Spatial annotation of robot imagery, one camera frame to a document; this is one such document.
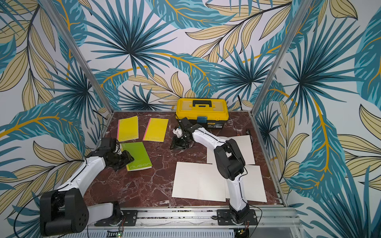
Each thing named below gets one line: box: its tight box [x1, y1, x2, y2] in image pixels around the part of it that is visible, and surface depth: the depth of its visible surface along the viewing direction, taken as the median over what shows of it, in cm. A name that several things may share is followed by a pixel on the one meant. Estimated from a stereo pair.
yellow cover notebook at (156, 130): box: [142, 118, 169, 143], surface depth 110 cm
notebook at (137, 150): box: [121, 141, 153, 172], surface depth 94 cm
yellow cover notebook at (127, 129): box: [117, 115, 139, 143], surface depth 112 cm
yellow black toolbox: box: [175, 98, 230, 129], surface depth 100 cm
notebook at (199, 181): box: [171, 161, 227, 202], surface depth 87 cm
